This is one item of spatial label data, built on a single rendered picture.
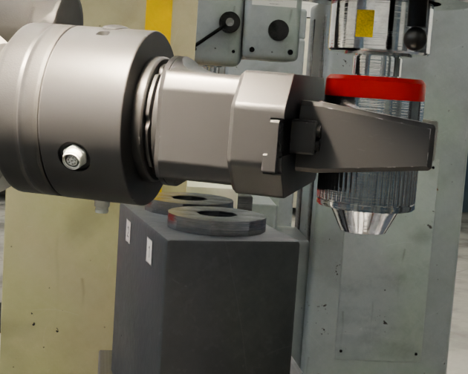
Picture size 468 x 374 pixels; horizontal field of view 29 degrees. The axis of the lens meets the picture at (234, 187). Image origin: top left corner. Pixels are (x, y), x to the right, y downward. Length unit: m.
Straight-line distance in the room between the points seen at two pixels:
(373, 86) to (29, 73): 0.16
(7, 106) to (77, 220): 1.73
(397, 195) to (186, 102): 0.11
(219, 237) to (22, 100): 0.37
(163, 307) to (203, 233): 0.07
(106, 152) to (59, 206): 1.74
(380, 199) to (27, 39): 0.19
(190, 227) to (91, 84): 0.38
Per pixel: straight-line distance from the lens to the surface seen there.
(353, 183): 0.42
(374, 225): 0.43
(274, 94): 0.39
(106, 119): 0.42
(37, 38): 0.46
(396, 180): 0.42
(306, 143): 0.40
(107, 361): 1.05
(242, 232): 0.79
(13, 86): 0.44
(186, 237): 0.77
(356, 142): 0.41
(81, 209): 2.16
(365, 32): 0.42
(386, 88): 0.42
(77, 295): 2.20
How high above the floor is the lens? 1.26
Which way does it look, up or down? 7 degrees down
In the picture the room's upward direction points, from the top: 4 degrees clockwise
